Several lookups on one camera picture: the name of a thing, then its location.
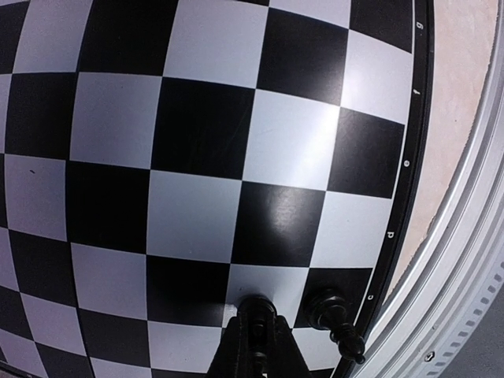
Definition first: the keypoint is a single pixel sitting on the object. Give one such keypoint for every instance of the black chess piece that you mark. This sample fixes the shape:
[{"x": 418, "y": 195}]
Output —
[{"x": 256, "y": 317}]

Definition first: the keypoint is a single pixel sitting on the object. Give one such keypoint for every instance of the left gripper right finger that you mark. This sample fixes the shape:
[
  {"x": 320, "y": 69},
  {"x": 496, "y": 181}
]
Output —
[{"x": 283, "y": 357}]

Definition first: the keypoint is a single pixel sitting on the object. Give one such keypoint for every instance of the black white chessboard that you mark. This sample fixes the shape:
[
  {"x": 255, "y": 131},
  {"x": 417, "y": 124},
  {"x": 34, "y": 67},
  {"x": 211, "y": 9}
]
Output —
[{"x": 162, "y": 160}]

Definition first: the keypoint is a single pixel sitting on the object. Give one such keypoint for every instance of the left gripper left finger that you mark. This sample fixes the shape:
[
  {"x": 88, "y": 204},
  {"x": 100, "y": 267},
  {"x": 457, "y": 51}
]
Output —
[{"x": 233, "y": 358}]

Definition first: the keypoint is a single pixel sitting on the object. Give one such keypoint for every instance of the aluminium front frame rail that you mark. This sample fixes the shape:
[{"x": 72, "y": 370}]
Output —
[{"x": 451, "y": 266}]

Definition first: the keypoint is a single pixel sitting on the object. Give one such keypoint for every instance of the black chess bishop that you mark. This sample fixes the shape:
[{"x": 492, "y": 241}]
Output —
[{"x": 326, "y": 310}]

